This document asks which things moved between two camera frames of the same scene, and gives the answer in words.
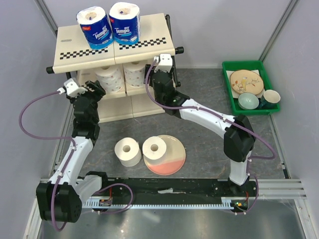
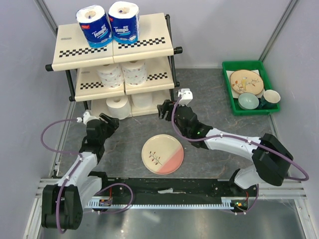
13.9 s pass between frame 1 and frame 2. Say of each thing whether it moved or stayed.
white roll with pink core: stayed
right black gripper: moved
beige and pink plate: stayed
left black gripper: moved
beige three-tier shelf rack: stayed
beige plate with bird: stayed
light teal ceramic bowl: stayed
